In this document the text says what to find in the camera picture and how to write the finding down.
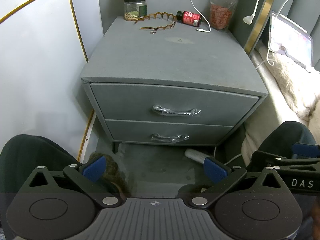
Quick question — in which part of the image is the clear jar with black lid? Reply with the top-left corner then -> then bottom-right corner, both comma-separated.
124,0 -> 148,22

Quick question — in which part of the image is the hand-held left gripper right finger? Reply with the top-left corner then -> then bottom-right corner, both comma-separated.
189,156 -> 290,208

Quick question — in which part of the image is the cream fluffy blanket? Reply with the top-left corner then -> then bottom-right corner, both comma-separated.
269,52 -> 320,128

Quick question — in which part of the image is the person's left leg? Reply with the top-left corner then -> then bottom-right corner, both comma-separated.
0,134 -> 84,198

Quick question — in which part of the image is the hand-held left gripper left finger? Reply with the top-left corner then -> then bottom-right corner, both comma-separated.
21,155 -> 123,208

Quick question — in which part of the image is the white tube on floor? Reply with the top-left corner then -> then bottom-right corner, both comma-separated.
184,148 -> 208,165

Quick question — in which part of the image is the plastic drawer handle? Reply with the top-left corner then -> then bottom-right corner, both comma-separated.
152,104 -> 202,117
150,133 -> 190,142

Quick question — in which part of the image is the brown wavy hair comb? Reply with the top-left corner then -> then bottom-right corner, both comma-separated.
140,21 -> 177,31
134,12 -> 177,25

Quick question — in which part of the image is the white usb cable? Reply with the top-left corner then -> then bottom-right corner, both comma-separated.
190,0 -> 212,33

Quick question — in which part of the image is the brown fuzzy slipper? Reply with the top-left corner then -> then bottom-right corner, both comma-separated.
88,152 -> 132,198

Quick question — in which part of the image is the grey upholstered nightstand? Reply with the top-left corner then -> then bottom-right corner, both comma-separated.
80,15 -> 269,153

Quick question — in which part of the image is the red labelled dark bottle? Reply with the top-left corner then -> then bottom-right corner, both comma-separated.
176,11 -> 202,28

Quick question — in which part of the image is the person's leg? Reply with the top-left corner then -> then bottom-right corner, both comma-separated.
257,121 -> 317,159
0,134 -> 84,198

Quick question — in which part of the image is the grey padded gold trimmed headboard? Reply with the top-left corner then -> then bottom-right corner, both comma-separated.
230,0 -> 320,57

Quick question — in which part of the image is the white cable with round charger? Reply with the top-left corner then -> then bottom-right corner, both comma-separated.
243,0 -> 269,26

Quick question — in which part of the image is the grey upholstered drawer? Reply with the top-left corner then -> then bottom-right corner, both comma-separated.
90,82 -> 259,127
105,119 -> 235,145

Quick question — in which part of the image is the clear bag of red berries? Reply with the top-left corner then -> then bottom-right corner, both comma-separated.
208,0 -> 239,30

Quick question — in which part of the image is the white laptop cable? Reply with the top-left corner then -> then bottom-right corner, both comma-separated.
254,0 -> 292,69

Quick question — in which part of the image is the person's right leg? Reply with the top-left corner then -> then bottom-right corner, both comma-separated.
257,121 -> 317,159

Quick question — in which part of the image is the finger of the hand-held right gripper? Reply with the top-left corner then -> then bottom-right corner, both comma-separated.
251,151 -> 320,173
291,142 -> 320,158

